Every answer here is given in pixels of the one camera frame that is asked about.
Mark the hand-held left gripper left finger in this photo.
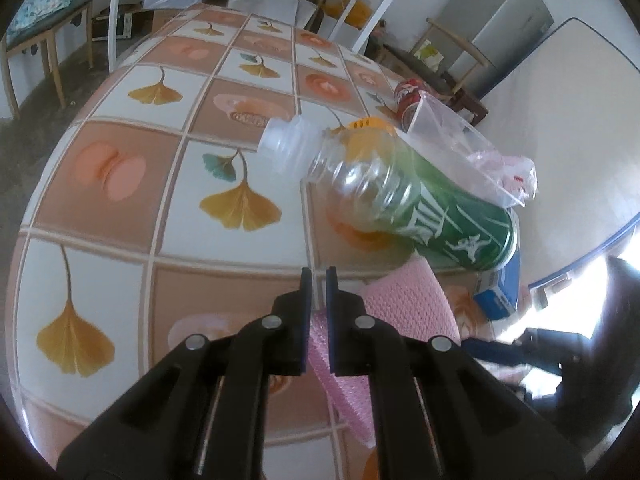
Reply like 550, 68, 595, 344
56, 267, 315, 480

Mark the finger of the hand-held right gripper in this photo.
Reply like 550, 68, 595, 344
462, 327, 563, 376

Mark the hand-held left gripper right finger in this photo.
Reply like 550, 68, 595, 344
325, 266, 586, 480

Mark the blue white toothpaste box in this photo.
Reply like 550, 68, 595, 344
472, 247, 522, 321

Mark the foam wrapping sheet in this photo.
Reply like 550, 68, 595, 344
306, 255, 461, 448

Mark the clear plastic bottle green label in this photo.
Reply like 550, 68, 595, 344
345, 116, 520, 271

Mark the clear plastic bag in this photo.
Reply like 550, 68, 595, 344
404, 90, 538, 208

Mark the white mattress with blue edge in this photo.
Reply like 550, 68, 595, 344
480, 17, 640, 286

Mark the dark wooden stool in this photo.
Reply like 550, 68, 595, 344
450, 87, 490, 128

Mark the red can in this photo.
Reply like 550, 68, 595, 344
394, 78, 426, 126

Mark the white green paper bag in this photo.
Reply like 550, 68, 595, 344
415, 42, 446, 73

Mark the wooden chair with black seat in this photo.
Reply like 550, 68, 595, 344
385, 17, 488, 106

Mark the yellow plastic bag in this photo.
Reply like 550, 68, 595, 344
322, 0, 373, 28

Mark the grey refrigerator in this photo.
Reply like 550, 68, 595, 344
447, 0, 555, 93

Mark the white pillow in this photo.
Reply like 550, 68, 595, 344
227, 0, 321, 21

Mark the small wooden side table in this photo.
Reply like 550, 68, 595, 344
0, 0, 96, 121

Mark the floral cushion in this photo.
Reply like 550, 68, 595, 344
7, 0, 76, 31

